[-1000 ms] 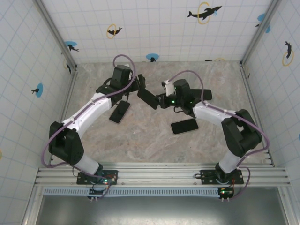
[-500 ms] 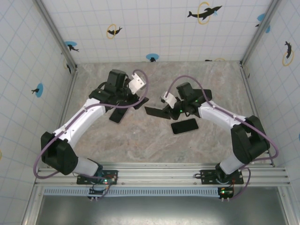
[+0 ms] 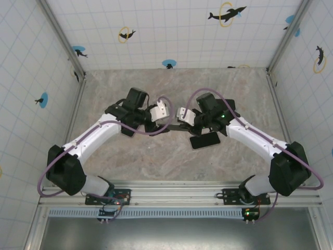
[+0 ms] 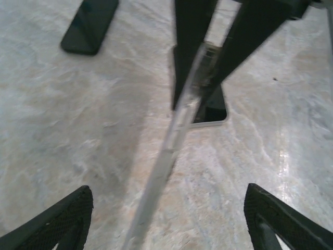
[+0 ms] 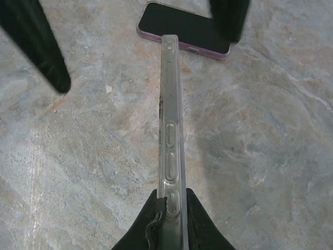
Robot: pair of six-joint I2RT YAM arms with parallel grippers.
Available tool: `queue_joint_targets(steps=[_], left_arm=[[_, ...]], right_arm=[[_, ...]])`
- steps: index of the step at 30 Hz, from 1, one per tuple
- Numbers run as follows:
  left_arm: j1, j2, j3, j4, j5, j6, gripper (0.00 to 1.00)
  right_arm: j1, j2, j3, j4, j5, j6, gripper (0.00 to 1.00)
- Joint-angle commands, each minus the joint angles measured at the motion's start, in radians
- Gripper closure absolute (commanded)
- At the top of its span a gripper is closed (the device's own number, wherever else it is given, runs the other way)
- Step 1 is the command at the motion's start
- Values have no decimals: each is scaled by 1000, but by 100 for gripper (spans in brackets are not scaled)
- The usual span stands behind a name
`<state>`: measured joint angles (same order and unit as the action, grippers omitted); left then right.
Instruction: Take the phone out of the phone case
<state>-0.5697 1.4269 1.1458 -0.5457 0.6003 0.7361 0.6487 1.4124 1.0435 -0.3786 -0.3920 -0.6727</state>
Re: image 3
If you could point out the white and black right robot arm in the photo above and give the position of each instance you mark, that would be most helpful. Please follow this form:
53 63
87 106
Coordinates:
255 138

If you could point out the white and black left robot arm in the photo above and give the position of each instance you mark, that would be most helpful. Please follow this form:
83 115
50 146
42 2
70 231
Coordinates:
91 135

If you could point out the small circuit board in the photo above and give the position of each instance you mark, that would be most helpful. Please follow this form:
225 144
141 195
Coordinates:
251 214
109 213

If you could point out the grey metal sheet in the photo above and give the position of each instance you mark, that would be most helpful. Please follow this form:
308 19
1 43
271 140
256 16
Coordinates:
177 234

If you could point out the aluminium side rail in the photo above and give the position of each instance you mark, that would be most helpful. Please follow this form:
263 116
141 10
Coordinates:
75 109
281 117

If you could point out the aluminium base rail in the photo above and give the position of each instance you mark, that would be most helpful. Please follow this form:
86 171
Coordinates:
177 194

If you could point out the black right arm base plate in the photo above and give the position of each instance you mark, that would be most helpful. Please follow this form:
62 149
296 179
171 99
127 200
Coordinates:
229 194

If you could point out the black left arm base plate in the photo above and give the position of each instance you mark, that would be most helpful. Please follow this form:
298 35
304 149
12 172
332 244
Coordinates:
89 201

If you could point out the aluminium corner post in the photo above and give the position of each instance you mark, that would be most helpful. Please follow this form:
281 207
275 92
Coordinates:
62 36
289 36

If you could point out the aluminium frame leg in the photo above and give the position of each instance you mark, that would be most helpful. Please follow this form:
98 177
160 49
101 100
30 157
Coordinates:
318 229
36 229

